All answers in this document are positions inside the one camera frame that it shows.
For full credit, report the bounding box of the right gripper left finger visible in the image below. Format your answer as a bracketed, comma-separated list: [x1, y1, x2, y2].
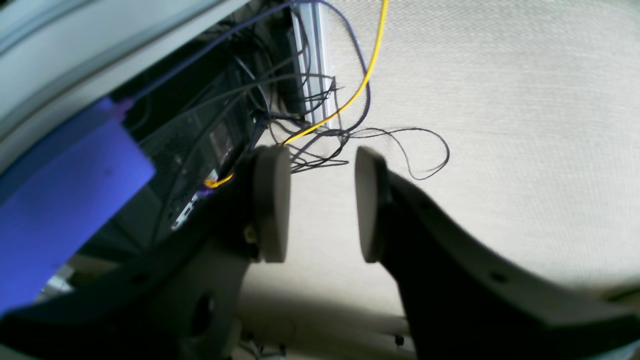
[1, 146, 291, 360]

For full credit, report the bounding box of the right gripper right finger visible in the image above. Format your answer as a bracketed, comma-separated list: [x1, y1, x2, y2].
[354, 146, 640, 360]

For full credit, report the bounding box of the blue box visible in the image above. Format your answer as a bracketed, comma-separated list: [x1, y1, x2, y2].
[0, 97, 155, 313]

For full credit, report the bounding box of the black computer case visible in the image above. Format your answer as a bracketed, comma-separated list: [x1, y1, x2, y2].
[78, 1, 307, 263]

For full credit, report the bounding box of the yellow cable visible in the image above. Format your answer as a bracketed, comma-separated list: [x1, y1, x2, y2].
[204, 0, 390, 190]

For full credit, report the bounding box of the black floor cable bundle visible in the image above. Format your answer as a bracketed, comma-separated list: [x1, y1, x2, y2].
[235, 50, 451, 182]

